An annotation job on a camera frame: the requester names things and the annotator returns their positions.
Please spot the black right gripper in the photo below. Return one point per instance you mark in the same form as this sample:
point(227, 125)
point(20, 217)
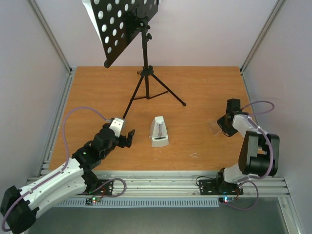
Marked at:
point(225, 124)

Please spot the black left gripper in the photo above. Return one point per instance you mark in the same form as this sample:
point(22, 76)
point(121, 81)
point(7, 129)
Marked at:
point(124, 144)

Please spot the white metronome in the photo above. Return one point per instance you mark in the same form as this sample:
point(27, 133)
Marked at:
point(158, 133)

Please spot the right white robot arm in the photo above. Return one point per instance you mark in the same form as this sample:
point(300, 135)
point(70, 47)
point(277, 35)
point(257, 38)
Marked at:
point(259, 153)

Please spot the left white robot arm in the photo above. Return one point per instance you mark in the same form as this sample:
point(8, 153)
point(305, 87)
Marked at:
point(20, 208)

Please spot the white sheet paper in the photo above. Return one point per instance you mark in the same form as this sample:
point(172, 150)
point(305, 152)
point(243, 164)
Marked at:
point(88, 7)

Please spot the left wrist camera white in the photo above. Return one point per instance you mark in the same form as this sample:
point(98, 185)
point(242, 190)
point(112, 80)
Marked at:
point(116, 125)

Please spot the aluminium front rail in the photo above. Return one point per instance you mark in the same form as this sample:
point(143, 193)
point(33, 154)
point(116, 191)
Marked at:
point(181, 183)

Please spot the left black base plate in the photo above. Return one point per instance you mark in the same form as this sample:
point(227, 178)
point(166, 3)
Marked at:
point(103, 187)

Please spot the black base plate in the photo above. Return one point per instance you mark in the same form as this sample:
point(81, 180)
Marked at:
point(212, 186)
point(103, 187)

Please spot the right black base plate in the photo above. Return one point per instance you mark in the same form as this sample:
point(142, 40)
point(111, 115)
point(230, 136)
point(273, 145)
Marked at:
point(212, 186)

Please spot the aluminium frame rail left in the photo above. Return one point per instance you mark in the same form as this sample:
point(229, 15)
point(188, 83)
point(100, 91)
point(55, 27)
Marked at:
point(62, 93)

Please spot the aluminium frame rail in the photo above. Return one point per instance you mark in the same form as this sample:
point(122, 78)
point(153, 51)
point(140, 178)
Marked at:
point(62, 93)
point(259, 40)

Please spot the grey slotted cable duct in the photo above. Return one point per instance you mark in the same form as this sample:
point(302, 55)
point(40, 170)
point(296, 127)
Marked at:
point(140, 203)

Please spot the aluminium frame rail right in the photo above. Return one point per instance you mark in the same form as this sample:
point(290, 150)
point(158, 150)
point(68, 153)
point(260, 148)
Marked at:
point(259, 40)

